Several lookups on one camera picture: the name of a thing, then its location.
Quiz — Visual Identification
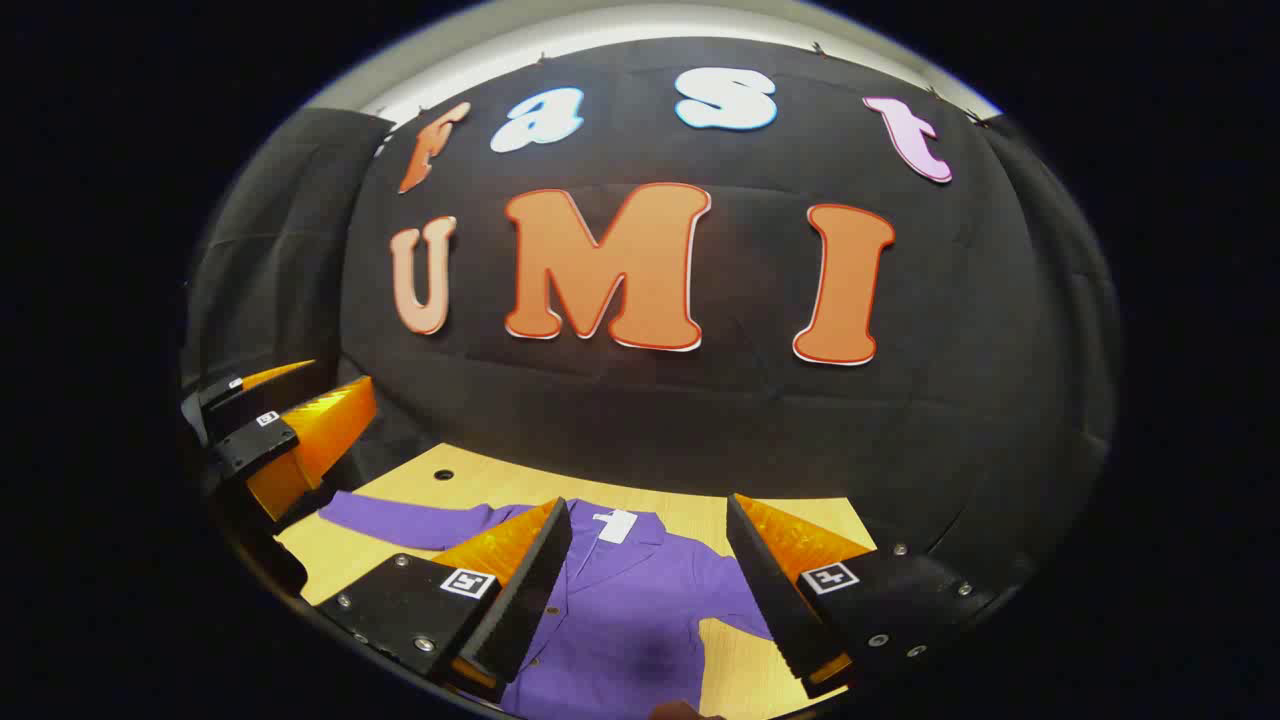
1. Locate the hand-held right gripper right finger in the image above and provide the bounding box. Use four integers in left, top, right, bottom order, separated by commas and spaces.
726, 492, 1003, 703

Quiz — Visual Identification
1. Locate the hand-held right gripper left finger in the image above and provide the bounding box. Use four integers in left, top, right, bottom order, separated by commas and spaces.
315, 497, 574, 701

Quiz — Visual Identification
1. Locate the purple shirt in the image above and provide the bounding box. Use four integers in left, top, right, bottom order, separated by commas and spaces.
318, 490, 776, 719

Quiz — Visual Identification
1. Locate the black backdrop cloth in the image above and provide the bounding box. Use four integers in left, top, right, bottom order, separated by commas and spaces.
182, 38, 1119, 601

